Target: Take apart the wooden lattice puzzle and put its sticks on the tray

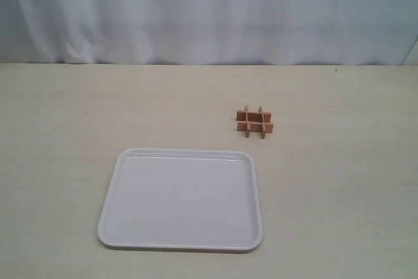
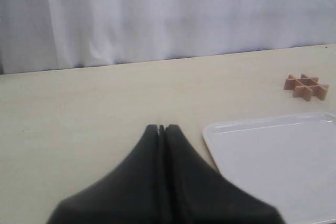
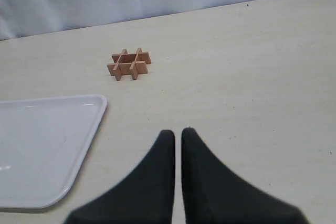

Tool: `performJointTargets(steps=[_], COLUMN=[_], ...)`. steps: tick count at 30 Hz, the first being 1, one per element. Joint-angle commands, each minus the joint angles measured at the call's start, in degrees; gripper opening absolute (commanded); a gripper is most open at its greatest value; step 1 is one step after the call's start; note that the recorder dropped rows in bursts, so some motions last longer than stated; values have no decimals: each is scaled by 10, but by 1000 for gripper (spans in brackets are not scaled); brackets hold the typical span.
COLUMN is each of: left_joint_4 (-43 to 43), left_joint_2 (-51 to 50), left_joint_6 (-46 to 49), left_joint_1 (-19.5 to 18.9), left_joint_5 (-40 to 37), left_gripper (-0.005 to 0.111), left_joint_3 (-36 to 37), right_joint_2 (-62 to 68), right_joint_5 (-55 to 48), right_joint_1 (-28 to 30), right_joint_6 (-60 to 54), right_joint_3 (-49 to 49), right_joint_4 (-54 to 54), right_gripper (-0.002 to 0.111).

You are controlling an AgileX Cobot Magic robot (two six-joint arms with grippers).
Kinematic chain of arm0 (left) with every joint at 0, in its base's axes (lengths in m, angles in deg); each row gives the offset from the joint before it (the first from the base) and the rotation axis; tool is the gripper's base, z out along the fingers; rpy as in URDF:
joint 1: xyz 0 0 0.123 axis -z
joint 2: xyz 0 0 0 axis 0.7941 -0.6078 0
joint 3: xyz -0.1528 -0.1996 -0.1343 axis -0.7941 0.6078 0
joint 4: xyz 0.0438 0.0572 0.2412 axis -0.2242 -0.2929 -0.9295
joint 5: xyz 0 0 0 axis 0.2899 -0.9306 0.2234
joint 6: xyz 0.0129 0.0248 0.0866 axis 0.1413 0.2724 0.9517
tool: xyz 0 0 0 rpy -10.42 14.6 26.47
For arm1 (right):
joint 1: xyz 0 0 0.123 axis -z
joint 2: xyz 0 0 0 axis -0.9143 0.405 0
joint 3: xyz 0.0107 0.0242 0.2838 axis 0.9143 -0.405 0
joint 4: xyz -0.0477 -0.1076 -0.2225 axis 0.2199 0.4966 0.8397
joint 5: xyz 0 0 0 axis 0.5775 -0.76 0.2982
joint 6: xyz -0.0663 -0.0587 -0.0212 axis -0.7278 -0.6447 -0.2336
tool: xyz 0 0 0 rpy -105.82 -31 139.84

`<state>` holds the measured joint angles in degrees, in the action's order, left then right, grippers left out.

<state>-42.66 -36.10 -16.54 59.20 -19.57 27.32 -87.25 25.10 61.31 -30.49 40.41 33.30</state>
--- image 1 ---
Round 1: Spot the wooden notched piece two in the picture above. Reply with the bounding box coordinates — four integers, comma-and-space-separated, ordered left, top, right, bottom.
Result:
236, 121, 274, 133

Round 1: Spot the wooden notched piece three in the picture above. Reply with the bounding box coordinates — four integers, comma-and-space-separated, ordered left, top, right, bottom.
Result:
244, 105, 251, 138

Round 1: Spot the white plastic tray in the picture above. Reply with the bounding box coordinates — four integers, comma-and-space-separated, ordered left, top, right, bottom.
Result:
97, 148, 263, 252

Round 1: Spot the wooden notched piece four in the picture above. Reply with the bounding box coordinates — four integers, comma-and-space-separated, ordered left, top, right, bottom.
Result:
258, 106, 266, 139

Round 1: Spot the white curtain backdrop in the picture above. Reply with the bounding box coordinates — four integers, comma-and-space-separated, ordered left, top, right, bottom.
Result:
1, 0, 417, 65

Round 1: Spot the wooden notched piece one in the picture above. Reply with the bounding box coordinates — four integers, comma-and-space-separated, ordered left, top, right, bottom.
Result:
236, 110, 272, 123

